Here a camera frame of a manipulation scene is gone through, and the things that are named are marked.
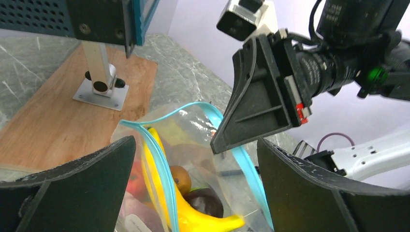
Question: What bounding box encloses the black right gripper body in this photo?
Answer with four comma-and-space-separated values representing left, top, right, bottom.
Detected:
272, 29, 312, 127

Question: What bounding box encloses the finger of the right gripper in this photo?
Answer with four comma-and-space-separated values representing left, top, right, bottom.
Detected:
210, 35, 292, 154

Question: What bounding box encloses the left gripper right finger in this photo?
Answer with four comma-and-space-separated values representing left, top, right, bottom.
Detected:
257, 139, 410, 232

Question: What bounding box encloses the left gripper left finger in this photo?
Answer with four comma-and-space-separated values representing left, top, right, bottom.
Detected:
0, 136, 136, 232

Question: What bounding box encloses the red toy apple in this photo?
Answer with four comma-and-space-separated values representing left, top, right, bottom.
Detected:
126, 161, 147, 201

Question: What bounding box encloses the clear zip top bag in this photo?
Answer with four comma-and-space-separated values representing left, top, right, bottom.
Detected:
111, 102, 273, 232

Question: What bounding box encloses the dark brown toy fruit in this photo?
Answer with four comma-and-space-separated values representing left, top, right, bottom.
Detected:
184, 188, 224, 218

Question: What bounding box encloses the orange toy mango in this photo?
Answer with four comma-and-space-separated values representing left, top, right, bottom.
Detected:
169, 165, 192, 196

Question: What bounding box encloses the yellow toy banana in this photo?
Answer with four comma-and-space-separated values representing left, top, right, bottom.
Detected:
141, 128, 245, 232

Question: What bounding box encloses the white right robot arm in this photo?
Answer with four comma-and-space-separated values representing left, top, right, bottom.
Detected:
210, 0, 410, 154

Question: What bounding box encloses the wooden board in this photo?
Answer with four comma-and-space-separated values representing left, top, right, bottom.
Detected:
0, 46, 157, 172

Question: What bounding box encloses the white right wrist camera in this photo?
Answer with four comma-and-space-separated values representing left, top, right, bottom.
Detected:
216, 0, 278, 42

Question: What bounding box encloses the metal stand bracket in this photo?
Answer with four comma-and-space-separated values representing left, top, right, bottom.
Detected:
73, 41, 129, 111

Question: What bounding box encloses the dark grey network switch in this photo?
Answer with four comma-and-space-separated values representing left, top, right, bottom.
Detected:
0, 0, 159, 58

